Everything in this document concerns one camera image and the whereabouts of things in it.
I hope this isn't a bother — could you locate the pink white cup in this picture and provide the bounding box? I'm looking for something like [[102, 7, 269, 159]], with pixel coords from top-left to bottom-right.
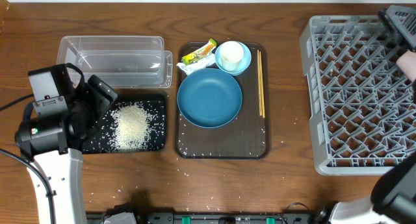
[[396, 51, 416, 82]]

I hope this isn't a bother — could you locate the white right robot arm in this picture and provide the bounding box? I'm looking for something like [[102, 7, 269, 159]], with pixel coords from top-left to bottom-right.
[[300, 5, 415, 223]]

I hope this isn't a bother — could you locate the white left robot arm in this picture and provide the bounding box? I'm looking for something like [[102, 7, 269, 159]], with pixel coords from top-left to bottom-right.
[[15, 75, 118, 223]]

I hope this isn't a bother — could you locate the black waste tray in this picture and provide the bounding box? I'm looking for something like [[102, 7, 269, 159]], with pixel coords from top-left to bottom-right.
[[83, 93, 166, 155]]

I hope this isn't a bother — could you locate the grey plastic dishwasher rack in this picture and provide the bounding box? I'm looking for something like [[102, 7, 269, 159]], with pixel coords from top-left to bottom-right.
[[300, 16, 415, 176]]

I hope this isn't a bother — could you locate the clear plastic bin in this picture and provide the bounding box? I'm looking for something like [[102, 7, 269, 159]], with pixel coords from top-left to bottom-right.
[[57, 36, 173, 89]]

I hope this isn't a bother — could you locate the yellow green snack wrapper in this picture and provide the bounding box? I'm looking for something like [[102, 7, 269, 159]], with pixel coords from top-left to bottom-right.
[[181, 38, 217, 65]]

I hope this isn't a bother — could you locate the silver foil wrapper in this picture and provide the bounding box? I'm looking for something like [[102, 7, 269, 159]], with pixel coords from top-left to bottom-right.
[[177, 54, 215, 75]]

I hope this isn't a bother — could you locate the cream paper cup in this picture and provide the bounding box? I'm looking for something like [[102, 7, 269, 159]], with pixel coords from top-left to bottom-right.
[[219, 41, 244, 72]]

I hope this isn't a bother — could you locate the light blue small bowl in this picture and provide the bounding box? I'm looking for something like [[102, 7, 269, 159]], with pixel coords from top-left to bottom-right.
[[215, 42, 252, 76]]

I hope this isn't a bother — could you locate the wooden chopstick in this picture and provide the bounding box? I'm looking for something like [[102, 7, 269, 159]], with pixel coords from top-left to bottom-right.
[[258, 51, 266, 118], [257, 50, 263, 117]]

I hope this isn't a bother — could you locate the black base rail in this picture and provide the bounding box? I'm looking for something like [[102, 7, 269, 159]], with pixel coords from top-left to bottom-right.
[[86, 204, 313, 224]]

